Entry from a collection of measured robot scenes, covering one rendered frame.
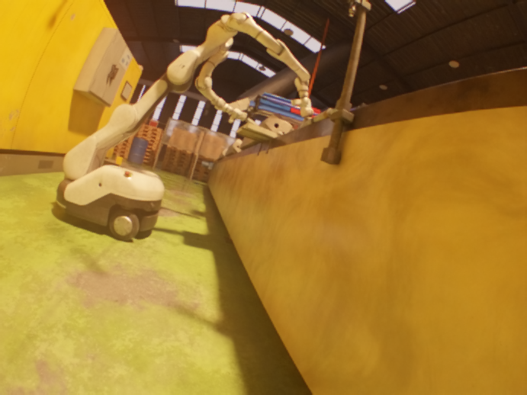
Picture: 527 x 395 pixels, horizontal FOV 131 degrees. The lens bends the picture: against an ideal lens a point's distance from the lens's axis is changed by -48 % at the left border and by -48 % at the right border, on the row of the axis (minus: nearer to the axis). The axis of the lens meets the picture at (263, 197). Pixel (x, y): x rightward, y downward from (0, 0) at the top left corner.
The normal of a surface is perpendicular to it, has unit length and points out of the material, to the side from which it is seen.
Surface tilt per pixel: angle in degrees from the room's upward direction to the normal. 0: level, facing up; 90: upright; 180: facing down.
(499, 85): 90
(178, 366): 0
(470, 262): 90
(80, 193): 90
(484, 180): 90
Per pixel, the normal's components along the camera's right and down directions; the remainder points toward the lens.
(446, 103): -0.92, -0.27
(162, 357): 0.29, -0.95
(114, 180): 0.32, 0.14
